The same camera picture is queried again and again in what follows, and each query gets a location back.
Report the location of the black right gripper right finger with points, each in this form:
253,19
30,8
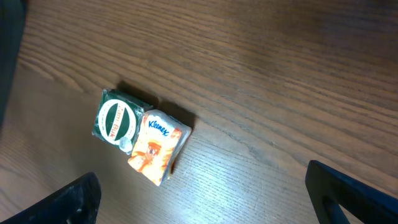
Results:
331,190

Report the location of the orange tissue pack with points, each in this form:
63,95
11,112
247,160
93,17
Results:
160,140

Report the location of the black healing ointment box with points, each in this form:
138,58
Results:
119,118

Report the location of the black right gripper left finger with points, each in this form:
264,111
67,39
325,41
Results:
78,202

